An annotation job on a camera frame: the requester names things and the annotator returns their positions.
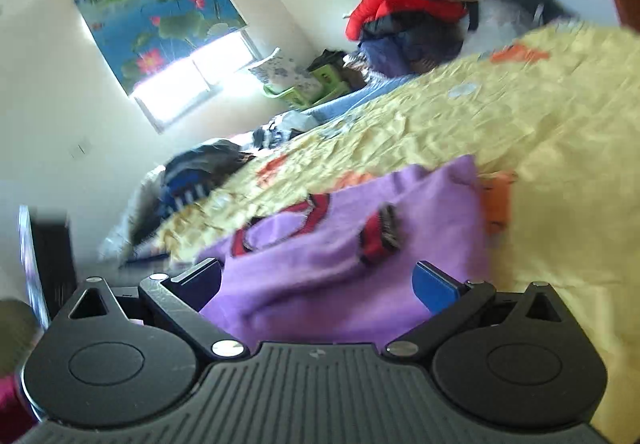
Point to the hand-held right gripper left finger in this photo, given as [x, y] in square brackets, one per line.
[200, 281]

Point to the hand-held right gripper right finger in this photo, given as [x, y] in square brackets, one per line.
[434, 289]

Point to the purple sweater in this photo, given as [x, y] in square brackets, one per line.
[310, 284]

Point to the pile of dark clothes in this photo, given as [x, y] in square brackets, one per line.
[425, 44]

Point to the white grey printed blanket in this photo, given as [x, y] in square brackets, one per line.
[132, 219]

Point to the dark blue striped garment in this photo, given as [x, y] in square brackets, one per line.
[200, 174]

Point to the dark flat panel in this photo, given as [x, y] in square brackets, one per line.
[52, 264]

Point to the window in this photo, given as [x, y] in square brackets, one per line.
[172, 89]

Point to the yellow printed quilt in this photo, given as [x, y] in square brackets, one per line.
[550, 124]

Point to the light blue blanket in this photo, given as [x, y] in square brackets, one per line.
[350, 96]

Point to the floral pillow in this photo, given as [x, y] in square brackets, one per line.
[285, 74]

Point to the green plastic stool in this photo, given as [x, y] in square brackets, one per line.
[320, 79]

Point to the lotus print window blind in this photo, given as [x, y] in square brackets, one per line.
[160, 14]

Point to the clear plastic bag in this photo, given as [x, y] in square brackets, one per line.
[500, 21]

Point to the red puffer jacket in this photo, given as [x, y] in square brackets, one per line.
[395, 1]

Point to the white wall socket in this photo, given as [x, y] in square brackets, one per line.
[79, 149]

